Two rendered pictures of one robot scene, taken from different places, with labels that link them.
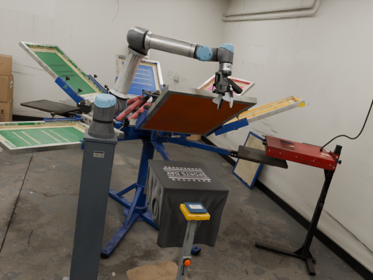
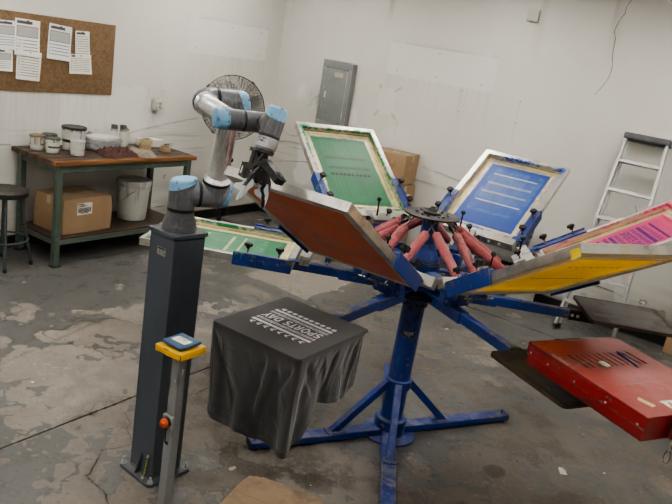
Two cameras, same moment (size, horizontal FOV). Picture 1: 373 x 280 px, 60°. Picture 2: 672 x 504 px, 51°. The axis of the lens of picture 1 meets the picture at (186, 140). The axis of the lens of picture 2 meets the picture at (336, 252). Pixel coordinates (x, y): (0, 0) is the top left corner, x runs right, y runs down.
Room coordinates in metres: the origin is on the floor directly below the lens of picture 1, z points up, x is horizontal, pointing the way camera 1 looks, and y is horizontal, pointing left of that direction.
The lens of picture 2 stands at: (0.60, -2.28, 2.06)
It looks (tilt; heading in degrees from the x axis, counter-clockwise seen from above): 16 degrees down; 53
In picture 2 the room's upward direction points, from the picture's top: 9 degrees clockwise
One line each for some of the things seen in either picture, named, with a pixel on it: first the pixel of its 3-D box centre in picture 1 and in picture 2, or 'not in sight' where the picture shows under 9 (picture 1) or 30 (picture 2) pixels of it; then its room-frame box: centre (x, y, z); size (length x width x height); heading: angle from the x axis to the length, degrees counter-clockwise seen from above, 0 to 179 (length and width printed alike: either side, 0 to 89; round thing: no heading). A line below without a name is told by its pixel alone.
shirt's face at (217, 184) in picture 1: (186, 174); (292, 325); (2.10, -0.05, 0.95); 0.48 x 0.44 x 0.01; 21
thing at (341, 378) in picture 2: not in sight; (326, 389); (2.18, -0.24, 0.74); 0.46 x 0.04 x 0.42; 21
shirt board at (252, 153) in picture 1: (216, 148); (493, 336); (3.04, -0.30, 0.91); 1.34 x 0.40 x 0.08; 81
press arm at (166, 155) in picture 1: (166, 156); (355, 312); (2.56, 0.14, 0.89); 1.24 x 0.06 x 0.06; 21
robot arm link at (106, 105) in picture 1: (105, 106); (184, 192); (1.80, 0.49, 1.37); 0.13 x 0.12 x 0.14; 171
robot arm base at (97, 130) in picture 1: (101, 126); (179, 218); (1.80, 0.49, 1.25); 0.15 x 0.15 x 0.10
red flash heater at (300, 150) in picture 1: (298, 151); (629, 385); (2.93, -1.04, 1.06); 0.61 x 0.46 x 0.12; 81
